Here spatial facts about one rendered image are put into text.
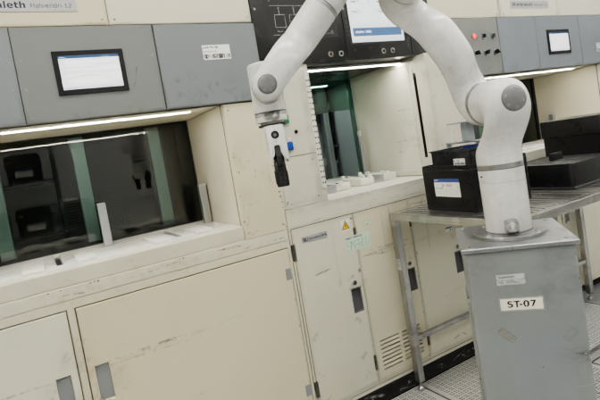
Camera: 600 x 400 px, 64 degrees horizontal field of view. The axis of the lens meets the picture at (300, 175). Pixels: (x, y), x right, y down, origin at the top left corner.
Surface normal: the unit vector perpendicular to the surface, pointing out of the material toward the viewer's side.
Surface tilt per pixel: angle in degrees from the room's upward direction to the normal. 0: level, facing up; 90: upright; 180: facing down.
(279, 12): 90
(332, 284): 90
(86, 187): 90
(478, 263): 90
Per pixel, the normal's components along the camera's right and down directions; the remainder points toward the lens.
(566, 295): -0.26, 0.10
